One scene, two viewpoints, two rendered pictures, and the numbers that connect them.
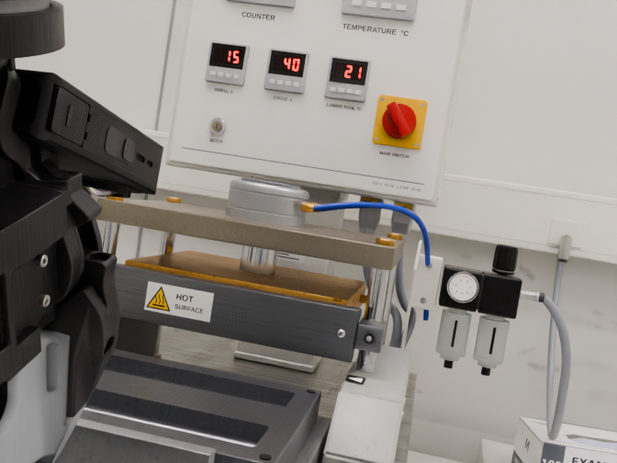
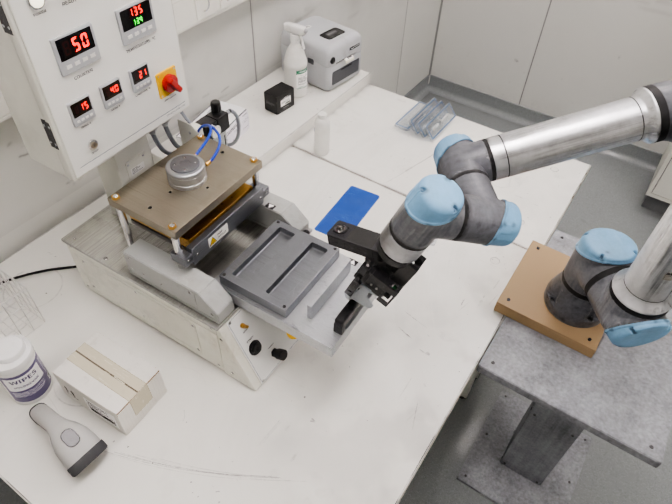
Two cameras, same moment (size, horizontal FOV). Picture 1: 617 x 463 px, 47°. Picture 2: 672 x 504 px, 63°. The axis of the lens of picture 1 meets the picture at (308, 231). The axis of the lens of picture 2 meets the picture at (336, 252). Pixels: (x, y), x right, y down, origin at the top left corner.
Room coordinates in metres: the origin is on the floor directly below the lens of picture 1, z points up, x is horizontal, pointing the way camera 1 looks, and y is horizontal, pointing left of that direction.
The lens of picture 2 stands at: (0.11, 0.77, 1.85)
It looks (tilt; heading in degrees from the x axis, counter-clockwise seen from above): 46 degrees down; 290
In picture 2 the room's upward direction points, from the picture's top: 3 degrees clockwise
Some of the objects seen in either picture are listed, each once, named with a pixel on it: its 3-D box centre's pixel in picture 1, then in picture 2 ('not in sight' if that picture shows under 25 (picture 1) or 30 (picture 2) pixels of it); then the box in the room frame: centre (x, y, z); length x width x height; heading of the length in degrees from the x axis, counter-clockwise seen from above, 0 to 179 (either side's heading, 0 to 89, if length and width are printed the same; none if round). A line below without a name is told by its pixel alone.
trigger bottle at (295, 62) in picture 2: not in sight; (296, 60); (0.88, -0.84, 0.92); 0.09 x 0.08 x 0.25; 172
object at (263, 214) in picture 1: (286, 248); (185, 177); (0.74, 0.02, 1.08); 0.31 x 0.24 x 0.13; 80
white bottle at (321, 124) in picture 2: not in sight; (321, 133); (0.68, -0.61, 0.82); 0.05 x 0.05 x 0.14
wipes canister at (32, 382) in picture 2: not in sight; (19, 369); (0.91, 0.44, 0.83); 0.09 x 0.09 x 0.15
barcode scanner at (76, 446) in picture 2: not in sight; (59, 432); (0.77, 0.51, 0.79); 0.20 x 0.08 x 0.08; 168
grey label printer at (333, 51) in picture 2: not in sight; (322, 51); (0.85, -1.01, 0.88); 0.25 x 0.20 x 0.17; 162
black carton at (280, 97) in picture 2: not in sight; (279, 98); (0.89, -0.73, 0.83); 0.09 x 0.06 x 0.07; 73
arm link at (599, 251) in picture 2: not in sight; (601, 262); (-0.16, -0.24, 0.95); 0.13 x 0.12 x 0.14; 120
